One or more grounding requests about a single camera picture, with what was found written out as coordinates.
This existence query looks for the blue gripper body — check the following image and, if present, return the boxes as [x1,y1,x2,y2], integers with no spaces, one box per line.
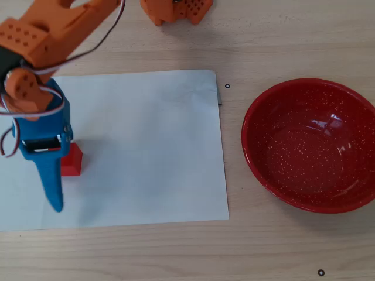
[11,77,73,162]

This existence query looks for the red cube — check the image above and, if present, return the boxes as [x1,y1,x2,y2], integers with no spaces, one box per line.
[60,141,83,177]

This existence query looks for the red speckled bowl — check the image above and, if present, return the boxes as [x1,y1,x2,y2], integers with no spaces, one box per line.
[241,78,375,214]

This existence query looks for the white paper sheet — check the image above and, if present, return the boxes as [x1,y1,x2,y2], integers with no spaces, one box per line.
[0,69,230,232]

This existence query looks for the red white black servo wire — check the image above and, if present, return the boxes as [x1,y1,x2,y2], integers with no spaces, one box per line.
[0,0,127,159]

